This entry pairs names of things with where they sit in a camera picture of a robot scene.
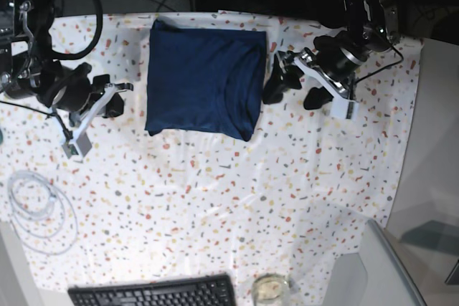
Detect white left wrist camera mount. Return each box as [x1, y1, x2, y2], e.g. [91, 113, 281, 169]
[294, 47, 359, 120]

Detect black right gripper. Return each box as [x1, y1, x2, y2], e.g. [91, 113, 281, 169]
[35, 62, 125, 123]

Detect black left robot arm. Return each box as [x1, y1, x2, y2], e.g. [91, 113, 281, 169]
[262, 0, 401, 120]

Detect terrazzo patterned table cloth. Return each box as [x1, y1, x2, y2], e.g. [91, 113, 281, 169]
[1, 14, 423, 305]

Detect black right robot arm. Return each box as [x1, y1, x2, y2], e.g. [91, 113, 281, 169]
[1, 0, 110, 120]

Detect dark blue t-shirt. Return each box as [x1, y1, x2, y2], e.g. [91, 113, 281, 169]
[145, 19, 268, 142]

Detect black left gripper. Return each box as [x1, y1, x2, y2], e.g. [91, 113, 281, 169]
[262, 32, 371, 110]

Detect black computer keyboard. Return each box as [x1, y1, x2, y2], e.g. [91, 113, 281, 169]
[67, 274, 237, 306]

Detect coiled white cable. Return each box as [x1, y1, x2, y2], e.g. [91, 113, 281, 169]
[6, 171, 78, 256]

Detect clear glass jar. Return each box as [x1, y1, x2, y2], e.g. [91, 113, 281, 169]
[251, 274, 290, 306]

